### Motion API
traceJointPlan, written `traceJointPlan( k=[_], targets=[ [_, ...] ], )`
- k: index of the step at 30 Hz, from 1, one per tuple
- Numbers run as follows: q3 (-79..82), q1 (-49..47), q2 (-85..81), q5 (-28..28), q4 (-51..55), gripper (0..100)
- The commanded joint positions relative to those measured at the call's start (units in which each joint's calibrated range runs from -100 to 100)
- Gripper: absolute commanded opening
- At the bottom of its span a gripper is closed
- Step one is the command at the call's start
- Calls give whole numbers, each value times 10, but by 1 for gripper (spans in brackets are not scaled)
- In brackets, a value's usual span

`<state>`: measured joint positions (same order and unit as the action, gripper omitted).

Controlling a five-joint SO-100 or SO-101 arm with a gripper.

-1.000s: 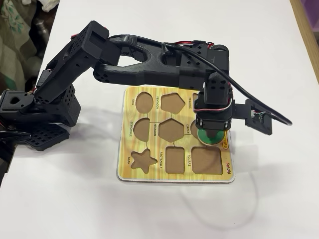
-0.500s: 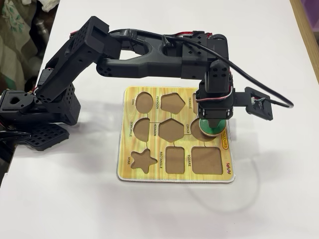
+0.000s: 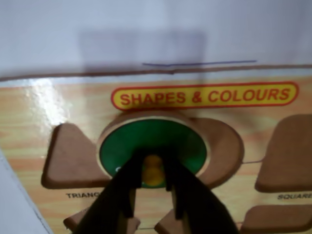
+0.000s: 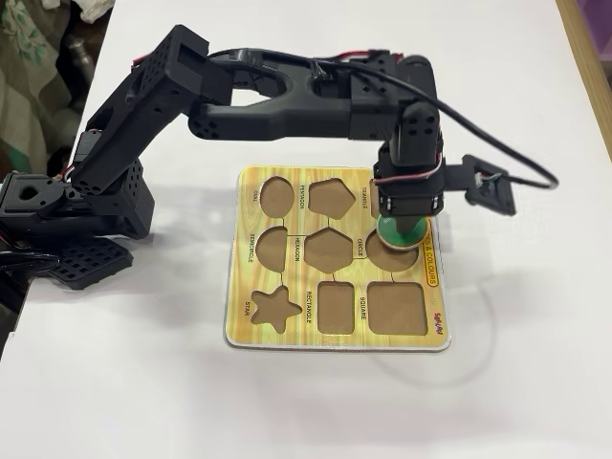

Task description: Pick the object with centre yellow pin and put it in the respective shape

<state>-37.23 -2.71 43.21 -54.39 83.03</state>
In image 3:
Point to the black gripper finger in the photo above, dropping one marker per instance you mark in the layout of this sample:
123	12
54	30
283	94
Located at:
200	207
109	207

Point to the green circle piece yellow pin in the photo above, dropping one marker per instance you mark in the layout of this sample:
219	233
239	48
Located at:
122	146

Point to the wooden shape puzzle board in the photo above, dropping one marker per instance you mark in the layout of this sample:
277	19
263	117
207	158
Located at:
48	104

